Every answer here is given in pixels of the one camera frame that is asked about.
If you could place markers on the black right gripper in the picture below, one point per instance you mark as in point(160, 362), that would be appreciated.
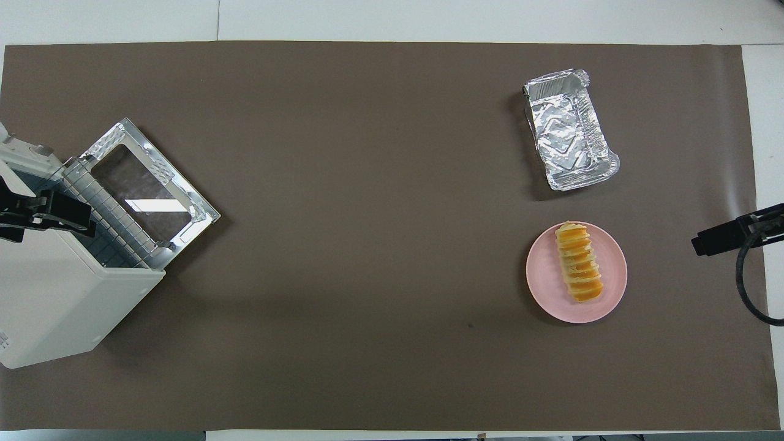
point(765, 226)

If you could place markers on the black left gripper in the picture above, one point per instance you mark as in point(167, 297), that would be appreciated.
point(18, 211)

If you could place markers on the sliced golden bread loaf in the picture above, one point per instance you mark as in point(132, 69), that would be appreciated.
point(579, 263)

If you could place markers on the aluminium foil tray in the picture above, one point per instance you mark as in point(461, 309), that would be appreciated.
point(566, 131)

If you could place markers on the metal oven rack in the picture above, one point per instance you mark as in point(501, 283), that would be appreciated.
point(110, 211)

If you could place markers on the cream toaster oven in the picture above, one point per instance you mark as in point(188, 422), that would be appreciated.
point(55, 294)

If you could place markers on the silver glass oven door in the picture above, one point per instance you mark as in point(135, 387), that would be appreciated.
point(153, 196)

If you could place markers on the pink round plate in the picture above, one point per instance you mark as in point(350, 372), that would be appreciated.
point(612, 269)

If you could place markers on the brown table mat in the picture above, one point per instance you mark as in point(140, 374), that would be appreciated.
point(367, 245)

